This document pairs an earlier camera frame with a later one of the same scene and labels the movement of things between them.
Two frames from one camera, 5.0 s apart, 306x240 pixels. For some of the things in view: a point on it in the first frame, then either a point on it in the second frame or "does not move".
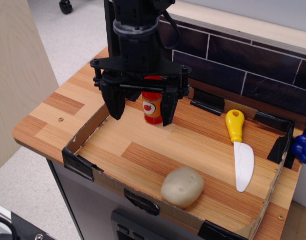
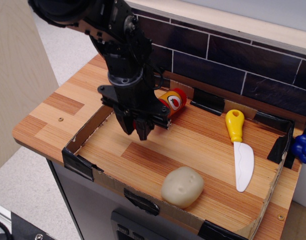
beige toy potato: (181, 187) does not move
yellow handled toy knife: (244, 155) does not move
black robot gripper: (140, 67) to (132, 97)
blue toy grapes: (302, 148) does not move
